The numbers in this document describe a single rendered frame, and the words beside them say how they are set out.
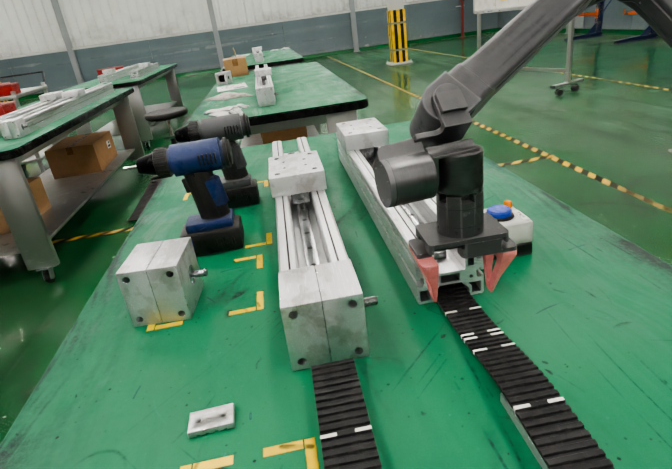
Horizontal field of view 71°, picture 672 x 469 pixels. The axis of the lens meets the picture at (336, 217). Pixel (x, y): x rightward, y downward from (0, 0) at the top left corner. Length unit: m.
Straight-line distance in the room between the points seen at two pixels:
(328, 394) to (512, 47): 0.49
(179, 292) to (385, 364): 0.33
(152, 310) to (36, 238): 2.24
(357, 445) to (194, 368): 0.28
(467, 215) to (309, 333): 0.24
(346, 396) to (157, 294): 0.36
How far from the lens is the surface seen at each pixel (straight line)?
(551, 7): 0.77
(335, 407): 0.52
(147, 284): 0.76
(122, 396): 0.68
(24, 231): 3.00
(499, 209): 0.82
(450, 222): 0.59
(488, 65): 0.66
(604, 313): 0.72
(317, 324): 0.58
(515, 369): 0.56
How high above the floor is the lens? 1.18
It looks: 23 degrees down
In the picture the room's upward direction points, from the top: 8 degrees counter-clockwise
